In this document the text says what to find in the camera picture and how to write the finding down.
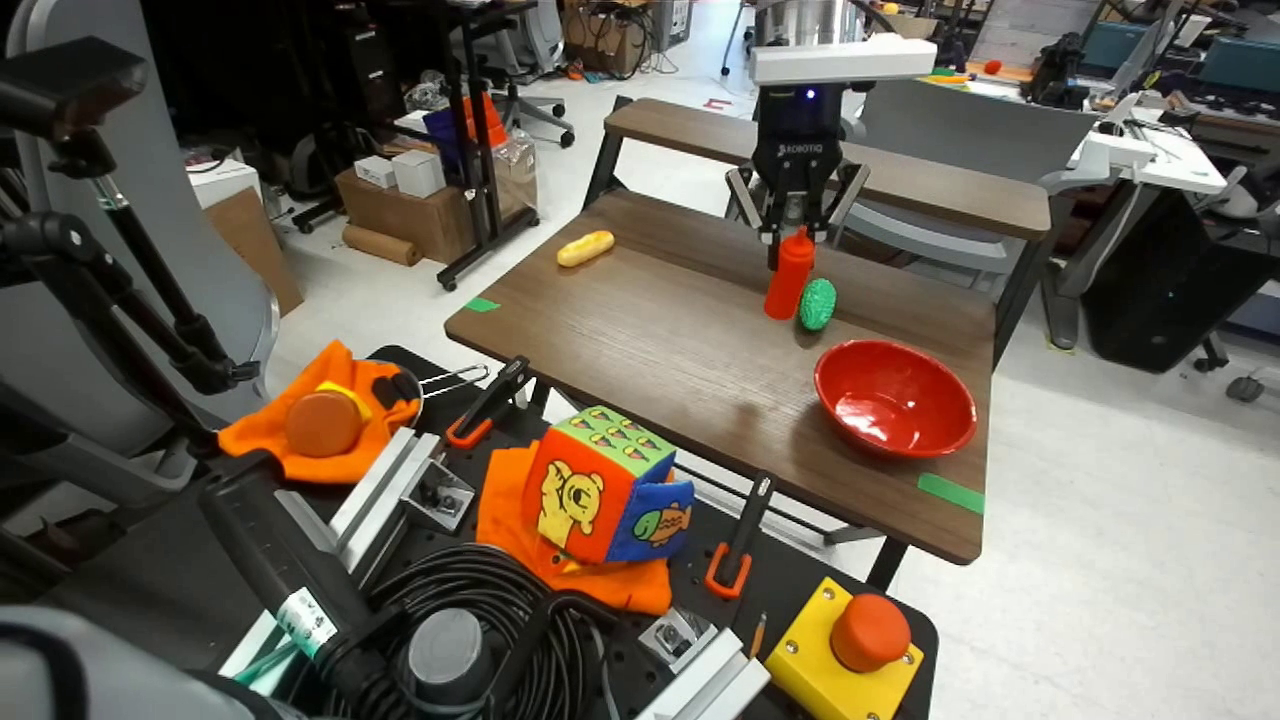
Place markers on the aluminium extrusion rail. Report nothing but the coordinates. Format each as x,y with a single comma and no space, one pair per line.
381,487
714,682

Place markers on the black camera tripod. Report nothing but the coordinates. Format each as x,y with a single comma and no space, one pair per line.
95,227

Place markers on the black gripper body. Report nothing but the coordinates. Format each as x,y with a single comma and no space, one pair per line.
796,146

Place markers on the black stand with base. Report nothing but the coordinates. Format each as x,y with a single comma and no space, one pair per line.
482,146

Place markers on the colourful plush cube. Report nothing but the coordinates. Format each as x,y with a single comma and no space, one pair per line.
601,493

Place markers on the red plastic bowl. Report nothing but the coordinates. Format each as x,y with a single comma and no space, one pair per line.
897,397

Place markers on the red plastic bottle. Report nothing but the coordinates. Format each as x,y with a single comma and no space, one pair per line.
791,277

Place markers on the orange cloth under cube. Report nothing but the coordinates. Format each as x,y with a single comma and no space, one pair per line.
514,514

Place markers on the grey office chair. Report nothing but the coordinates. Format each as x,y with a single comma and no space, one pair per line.
974,175

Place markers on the yellow oblong toy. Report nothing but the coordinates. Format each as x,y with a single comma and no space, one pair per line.
586,249

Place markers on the orange black clamp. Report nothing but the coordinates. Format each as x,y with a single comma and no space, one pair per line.
737,547
482,405

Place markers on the green tape strip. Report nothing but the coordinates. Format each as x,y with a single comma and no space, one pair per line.
482,306
949,493

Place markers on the yellow emergency stop box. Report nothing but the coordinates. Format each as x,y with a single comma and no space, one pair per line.
822,664

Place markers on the cardboard box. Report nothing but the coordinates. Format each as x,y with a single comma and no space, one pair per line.
423,214

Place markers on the brown wooden shelf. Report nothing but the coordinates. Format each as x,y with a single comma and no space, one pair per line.
934,187

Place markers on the green oval toy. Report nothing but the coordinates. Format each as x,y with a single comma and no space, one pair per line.
816,306

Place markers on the orange cloth with round toy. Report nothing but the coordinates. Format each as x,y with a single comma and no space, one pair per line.
323,413

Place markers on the white desk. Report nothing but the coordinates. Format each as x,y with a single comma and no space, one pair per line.
1147,155

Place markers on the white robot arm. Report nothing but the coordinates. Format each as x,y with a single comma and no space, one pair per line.
834,47

